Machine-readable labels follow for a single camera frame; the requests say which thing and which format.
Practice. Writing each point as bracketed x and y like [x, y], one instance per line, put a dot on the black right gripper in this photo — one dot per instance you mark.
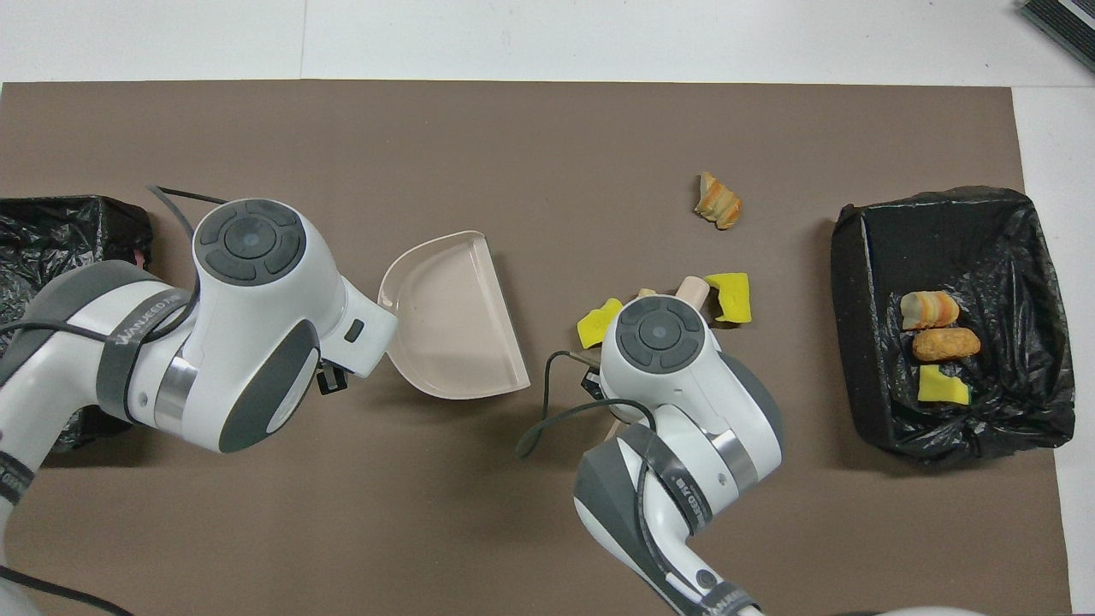
[593, 383]

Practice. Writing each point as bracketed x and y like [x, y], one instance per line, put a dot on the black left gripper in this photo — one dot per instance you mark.
[332, 379]

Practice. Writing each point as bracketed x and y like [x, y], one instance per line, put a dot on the yellow sponge piece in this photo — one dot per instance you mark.
[594, 327]
[943, 387]
[731, 298]

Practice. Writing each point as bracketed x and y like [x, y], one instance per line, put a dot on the beige plastic dustpan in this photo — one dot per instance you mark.
[453, 325]

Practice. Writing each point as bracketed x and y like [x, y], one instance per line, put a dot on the beige brush with black bristles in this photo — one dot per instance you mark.
[691, 291]

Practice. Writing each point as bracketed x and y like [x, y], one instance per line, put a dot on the orange white striped pastry toy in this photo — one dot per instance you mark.
[717, 202]
[929, 310]

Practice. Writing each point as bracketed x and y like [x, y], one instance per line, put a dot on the brown potato-shaped toy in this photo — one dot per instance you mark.
[945, 344]

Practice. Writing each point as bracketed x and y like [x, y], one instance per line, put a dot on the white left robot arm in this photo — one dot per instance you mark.
[239, 342]

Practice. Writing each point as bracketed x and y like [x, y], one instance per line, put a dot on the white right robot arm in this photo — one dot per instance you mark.
[667, 385]

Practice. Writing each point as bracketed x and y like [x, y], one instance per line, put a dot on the black-lined bin with pink mark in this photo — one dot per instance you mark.
[51, 231]

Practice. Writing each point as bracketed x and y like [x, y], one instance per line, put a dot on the black-lined trash bin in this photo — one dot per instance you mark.
[1009, 257]

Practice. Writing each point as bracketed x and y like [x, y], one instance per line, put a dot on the brown table mat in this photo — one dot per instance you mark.
[513, 128]

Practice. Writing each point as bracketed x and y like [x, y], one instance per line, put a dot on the dark ribbed object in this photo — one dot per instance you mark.
[1065, 26]

